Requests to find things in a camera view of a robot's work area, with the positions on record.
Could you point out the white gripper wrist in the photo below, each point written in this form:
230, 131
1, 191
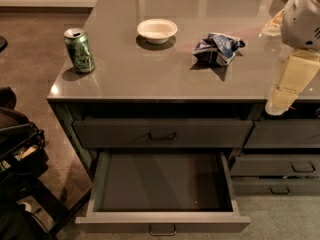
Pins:
301, 24

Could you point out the blue chip bag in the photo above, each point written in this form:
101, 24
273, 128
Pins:
217, 49

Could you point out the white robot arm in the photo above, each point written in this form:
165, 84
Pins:
298, 25

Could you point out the grey right top drawer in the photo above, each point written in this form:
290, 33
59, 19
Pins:
288, 133

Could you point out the grey right middle drawer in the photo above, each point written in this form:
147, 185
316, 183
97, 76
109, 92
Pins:
276, 165

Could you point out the grey right bottom drawer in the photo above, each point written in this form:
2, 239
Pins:
243, 186

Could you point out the closed grey top drawer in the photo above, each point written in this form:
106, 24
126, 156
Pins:
120, 133

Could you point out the open grey middle drawer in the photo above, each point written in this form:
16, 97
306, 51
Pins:
162, 192

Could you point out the grey counter cabinet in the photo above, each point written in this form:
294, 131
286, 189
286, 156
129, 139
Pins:
134, 79

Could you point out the white paper bowl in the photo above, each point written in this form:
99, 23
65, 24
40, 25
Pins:
157, 31

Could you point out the green soda can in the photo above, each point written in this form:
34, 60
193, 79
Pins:
77, 45

